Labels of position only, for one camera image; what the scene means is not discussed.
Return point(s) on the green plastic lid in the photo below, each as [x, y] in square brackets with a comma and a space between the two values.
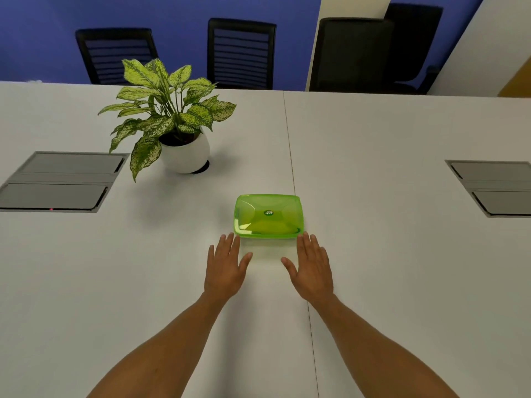
[269, 215]

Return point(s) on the person's left hand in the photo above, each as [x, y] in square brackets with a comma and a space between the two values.
[224, 273]

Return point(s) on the person's right hand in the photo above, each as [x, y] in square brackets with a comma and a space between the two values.
[313, 273]

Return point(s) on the person's right forearm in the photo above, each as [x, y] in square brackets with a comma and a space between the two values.
[373, 352]

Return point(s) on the clear plastic container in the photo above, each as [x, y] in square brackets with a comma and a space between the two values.
[269, 237]

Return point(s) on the person's left forearm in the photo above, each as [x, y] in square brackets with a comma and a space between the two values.
[166, 352]

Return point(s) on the black pot saucer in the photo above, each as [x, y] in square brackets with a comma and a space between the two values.
[204, 168]

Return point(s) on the green variegated plant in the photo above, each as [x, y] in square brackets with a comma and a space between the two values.
[159, 124]

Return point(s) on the wooden panel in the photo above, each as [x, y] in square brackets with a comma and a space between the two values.
[518, 82]

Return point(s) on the white plant pot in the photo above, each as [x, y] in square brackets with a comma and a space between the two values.
[186, 157]

